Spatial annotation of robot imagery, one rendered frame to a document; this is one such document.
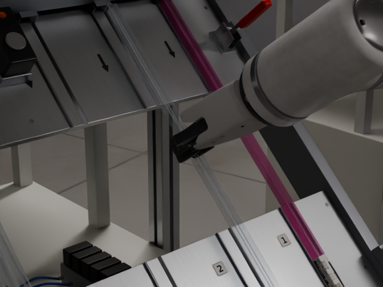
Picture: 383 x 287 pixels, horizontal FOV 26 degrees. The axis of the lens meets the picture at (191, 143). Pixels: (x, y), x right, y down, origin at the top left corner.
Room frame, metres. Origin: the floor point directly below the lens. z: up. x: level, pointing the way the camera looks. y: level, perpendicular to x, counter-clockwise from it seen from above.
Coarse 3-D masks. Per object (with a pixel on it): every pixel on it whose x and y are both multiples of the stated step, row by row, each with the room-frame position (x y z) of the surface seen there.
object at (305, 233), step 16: (160, 0) 1.14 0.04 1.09; (176, 16) 1.12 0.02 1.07; (192, 48) 1.09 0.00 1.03; (208, 64) 1.08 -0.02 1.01; (208, 80) 1.07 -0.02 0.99; (256, 144) 1.01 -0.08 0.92; (256, 160) 1.00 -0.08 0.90; (272, 176) 0.99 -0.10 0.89; (288, 208) 0.96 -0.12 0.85; (304, 224) 0.95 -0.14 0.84; (304, 240) 0.94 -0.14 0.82; (320, 256) 0.92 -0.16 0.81; (320, 272) 0.92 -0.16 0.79
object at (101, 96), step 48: (144, 0) 1.13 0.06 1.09; (192, 0) 1.18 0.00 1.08; (48, 48) 0.98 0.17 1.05; (96, 48) 1.03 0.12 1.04; (144, 48) 1.06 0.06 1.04; (0, 96) 0.90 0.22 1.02; (48, 96) 0.93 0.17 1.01; (96, 96) 0.97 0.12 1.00; (144, 96) 1.00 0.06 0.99; (192, 96) 1.04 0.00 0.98; (0, 144) 0.85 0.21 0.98
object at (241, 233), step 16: (112, 16) 1.04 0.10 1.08; (128, 32) 1.03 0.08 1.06; (128, 48) 1.02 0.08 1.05; (144, 64) 1.00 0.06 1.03; (160, 80) 0.99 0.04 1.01; (160, 96) 0.97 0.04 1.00; (176, 112) 0.96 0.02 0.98; (176, 128) 0.95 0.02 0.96; (192, 160) 0.93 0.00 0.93; (208, 176) 0.91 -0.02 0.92; (224, 192) 0.90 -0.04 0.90; (224, 208) 0.89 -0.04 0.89; (240, 224) 0.88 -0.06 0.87; (240, 240) 0.87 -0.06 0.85; (256, 256) 0.85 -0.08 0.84; (256, 272) 0.85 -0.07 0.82
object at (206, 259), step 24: (264, 216) 0.94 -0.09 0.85; (312, 216) 0.98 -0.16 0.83; (336, 216) 1.00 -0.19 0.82; (216, 240) 0.88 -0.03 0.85; (264, 240) 0.92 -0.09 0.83; (288, 240) 0.93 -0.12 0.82; (336, 240) 0.97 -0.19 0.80; (144, 264) 0.82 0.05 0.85; (168, 264) 0.83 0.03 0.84; (192, 264) 0.84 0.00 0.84; (216, 264) 0.86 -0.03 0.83; (240, 264) 0.87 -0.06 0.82; (288, 264) 0.90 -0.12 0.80; (312, 264) 0.92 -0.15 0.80; (336, 264) 0.94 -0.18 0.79; (360, 264) 0.96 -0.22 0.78
